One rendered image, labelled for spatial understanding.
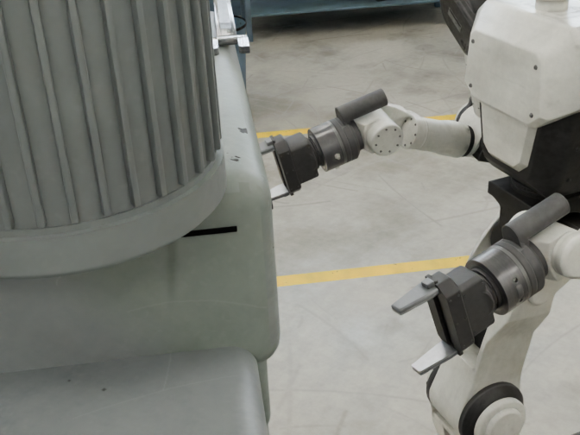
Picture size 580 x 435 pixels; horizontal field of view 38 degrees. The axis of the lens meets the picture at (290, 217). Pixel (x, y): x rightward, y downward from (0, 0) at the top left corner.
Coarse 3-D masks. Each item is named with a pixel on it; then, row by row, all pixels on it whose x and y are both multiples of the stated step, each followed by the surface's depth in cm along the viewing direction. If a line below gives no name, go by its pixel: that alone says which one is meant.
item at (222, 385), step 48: (0, 384) 59; (48, 384) 58; (96, 384) 58; (144, 384) 58; (192, 384) 58; (240, 384) 57; (0, 432) 54; (48, 432) 54; (96, 432) 54; (144, 432) 54; (192, 432) 53; (240, 432) 53
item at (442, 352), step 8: (440, 344) 117; (448, 344) 117; (432, 352) 116; (440, 352) 116; (448, 352) 115; (456, 352) 115; (424, 360) 116; (432, 360) 115; (440, 360) 114; (416, 368) 115; (424, 368) 114; (432, 368) 114
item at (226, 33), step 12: (216, 0) 96; (228, 0) 96; (216, 12) 91; (228, 12) 91; (216, 24) 87; (228, 24) 87; (228, 36) 83; (240, 36) 83; (216, 48) 80; (240, 48) 80
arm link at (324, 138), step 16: (320, 128) 158; (288, 144) 157; (304, 144) 156; (320, 144) 156; (336, 144) 157; (288, 160) 156; (304, 160) 158; (320, 160) 158; (336, 160) 158; (288, 176) 158; (304, 176) 160
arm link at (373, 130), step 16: (368, 96) 158; (384, 96) 158; (336, 112) 159; (352, 112) 157; (368, 112) 158; (384, 112) 161; (336, 128) 157; (352, 128) 158; (368, 128) 158; (384, 128) 155; (352, 144) 157; (368, 144) 160; (384, 144) 157; (400, 144) 159; (352, 160) 161
